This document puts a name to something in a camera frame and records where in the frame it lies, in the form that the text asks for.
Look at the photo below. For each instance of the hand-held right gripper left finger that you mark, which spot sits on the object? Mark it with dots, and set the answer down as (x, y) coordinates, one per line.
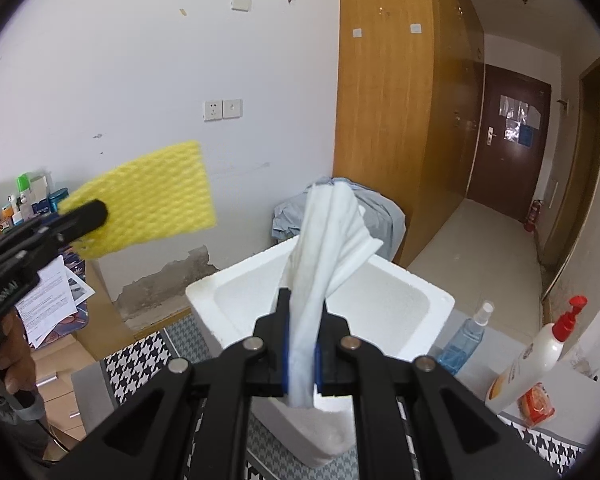
(281, 345)

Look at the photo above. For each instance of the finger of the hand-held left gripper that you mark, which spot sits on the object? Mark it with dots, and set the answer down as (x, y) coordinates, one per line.
(87, 217)

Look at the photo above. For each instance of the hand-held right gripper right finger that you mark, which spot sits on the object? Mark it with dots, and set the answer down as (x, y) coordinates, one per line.
(319, 362)

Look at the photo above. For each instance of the yellow textured cloth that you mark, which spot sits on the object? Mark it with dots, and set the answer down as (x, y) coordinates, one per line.
(155, 195)

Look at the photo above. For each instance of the white foam box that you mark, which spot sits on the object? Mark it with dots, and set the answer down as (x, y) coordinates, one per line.
(380, 300)

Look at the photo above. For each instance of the white cloth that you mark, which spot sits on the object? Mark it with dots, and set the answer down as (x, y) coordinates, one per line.
(325, 240)

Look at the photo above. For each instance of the person's left hand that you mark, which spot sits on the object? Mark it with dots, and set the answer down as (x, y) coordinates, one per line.
(16, 355)

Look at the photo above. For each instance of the printed paper sheets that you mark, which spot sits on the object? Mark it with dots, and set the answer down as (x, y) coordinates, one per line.
(50, 292)

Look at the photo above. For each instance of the pile of toiletry boxes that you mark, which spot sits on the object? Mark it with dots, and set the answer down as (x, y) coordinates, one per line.
(25, 200)

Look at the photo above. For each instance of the wooden drawer cabinet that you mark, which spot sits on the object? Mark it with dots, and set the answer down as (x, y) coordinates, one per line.
(105, 322)

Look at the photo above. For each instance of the blue spray bottle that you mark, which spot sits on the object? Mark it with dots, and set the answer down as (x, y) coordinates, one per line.
(460, 350)

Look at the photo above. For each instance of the black white houndstooth mat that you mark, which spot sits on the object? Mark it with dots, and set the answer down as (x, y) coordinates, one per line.
(140, 355)

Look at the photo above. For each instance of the grey cloth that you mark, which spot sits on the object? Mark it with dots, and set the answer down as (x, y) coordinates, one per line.
(382, 220)

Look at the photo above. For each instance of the white red-pump lotion bottle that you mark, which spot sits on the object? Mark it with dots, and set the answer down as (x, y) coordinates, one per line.
(530, 360)

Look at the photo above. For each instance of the red snack packet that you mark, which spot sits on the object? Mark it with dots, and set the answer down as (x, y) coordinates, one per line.
(536, 405)

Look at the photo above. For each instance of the wooden wardrobe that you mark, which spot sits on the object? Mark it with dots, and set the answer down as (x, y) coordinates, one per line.
(380, 110)

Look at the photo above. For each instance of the dark brown door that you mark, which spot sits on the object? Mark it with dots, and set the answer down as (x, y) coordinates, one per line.
(495, 175)

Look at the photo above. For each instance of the red fire extinguisher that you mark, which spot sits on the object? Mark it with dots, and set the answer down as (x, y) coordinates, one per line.
(532, 216)

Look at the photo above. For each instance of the paper notices on door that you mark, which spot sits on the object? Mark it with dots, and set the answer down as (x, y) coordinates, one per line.
(517, 117)

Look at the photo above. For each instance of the wooden side door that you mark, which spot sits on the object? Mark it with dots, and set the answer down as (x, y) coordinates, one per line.
(580, 175)

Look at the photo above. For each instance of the white wall socket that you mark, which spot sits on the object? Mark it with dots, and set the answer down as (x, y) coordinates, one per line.
(232, 108)
(212, 110)

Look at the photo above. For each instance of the white wall junction box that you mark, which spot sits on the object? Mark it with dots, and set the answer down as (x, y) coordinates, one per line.
(241, 2)

